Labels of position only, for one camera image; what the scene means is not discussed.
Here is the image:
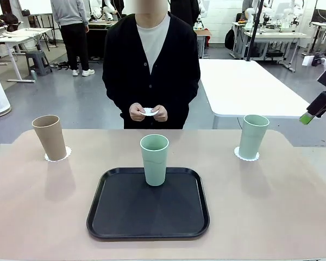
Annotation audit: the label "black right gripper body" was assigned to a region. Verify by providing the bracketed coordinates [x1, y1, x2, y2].
[306, 91, 326, 119]

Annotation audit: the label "light green plastic cup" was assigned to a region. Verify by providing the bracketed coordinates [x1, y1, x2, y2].
[238, 114, 270, 160]
[140, 134, 170, 187]

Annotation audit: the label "white scalloped paper coaster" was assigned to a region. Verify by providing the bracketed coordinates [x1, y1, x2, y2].
[233, 146, 261, 161]
[140, 107, 160, 117]
[44, 146, 72, 163]

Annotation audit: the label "brown plastic cup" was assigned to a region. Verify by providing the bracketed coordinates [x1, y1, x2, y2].
[32, 114, 67, 161]

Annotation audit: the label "person's right forearm black sleeve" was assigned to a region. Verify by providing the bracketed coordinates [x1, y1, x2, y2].
[104, 89, 133, 116]

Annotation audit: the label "person's left forearm black sleeve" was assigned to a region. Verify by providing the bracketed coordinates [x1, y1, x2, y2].
[165, 92, 200, 120]

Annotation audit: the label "person's left hand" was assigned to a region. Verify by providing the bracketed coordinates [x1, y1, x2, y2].
[153, 104, 168, 122]

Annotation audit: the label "person's right hand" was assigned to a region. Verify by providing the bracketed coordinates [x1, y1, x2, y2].
[129, 102, 146, 122]

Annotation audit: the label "white height adjustable desk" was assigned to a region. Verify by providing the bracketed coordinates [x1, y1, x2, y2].
[309, 21, 326, 65]

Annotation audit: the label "long white lab desk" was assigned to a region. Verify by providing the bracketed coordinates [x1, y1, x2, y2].
[231, 21, 313, 72]

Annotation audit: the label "black computer monitor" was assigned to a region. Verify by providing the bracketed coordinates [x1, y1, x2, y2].
[312, 9, 326, 23]

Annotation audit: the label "black stand pole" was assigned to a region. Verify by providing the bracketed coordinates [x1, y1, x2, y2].
[246, 0, 265, 61]

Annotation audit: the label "black backpack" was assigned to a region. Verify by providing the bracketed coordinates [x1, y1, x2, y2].
[224, 26, 236, 51]

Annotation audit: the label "small wood top desk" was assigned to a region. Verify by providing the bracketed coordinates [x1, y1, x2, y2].
[194, 29, 212, 59]

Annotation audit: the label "person in black clothes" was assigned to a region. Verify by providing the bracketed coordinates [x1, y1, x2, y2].
[170, 0, 199, 28]

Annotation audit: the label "person in black cardigan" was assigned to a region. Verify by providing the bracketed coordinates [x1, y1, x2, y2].
[102, 0, 201, 130]

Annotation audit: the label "black plastic serving tray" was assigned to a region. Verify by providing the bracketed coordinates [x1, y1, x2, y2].
[86, 166, 210, 240]

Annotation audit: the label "black lab table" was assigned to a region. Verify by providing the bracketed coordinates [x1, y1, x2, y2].
[87, 20, 117, 61]

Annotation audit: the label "person in grey hoodie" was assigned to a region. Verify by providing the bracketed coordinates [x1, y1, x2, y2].
[50, 0, 96, 77]

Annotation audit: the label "grey plastic step stool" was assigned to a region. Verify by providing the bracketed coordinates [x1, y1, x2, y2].
[26, 50, 53, 76]

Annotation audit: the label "whiteboard on stand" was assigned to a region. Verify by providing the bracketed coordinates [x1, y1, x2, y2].
[17, 0, 54, 16]

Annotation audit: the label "white desk with white legs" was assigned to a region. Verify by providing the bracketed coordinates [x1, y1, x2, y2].
[0, 27, 53, 83]

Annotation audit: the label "black bag on desk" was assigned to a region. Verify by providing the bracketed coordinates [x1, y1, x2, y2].
[0, 13, 19, 31]

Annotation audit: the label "black cables on floor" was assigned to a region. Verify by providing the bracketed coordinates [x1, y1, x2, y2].
[52, 61, 73, 70]

